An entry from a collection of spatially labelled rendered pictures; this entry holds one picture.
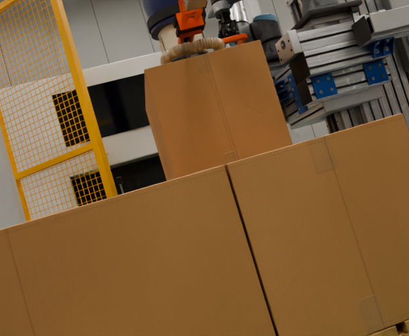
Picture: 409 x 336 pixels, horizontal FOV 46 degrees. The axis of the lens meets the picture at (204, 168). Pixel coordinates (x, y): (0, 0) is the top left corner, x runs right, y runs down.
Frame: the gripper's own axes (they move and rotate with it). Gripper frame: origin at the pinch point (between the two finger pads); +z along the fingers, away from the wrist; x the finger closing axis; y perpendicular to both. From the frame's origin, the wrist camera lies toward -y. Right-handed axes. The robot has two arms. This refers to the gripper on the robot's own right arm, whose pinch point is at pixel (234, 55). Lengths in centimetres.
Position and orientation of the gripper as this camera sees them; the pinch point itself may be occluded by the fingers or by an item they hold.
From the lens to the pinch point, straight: 227.5
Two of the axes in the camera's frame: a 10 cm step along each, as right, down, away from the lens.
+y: 1.1, -1.1, -9.9
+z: 2.8, 9.6, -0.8
